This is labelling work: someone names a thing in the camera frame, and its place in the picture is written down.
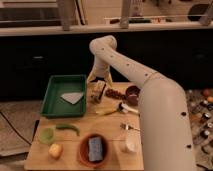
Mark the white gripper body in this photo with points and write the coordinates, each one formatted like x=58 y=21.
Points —
x=100 y=69

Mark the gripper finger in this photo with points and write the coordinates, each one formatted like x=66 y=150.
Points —
x=108 y=79
x=90 y=78

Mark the beige eraser block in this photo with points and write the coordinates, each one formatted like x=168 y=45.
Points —
x=97 y=91

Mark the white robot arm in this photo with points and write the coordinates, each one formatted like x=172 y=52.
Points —
x=164 y=118

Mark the clear plastic cup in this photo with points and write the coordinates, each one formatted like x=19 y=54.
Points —
x=131 y=142

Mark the dark red grapes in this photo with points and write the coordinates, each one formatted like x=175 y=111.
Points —
x=111 y=93

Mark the dark red bowl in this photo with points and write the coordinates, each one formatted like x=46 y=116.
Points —
x=132 y=95

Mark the grey triangular cloth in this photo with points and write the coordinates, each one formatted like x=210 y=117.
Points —
x=73 y=97

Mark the yellow banana toy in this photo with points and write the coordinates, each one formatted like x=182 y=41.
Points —
x=105 y=111

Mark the green plastic tray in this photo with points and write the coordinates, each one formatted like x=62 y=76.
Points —
x=54 y=106

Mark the metal fork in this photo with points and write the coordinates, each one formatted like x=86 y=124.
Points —
x=128 y=127

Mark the green chili pepper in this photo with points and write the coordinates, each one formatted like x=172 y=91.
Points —
x=67 y=126

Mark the blue sponge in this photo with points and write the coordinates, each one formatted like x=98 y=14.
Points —
x=95 y=153

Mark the orange plate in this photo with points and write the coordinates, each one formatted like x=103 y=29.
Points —
x=83 y=149

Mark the yellow lemon toy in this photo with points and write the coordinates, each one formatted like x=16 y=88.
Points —
x=55 y=151

